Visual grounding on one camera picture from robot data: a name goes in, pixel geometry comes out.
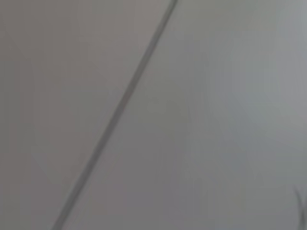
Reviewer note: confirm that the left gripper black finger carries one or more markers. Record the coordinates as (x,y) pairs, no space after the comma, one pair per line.
(303,219)

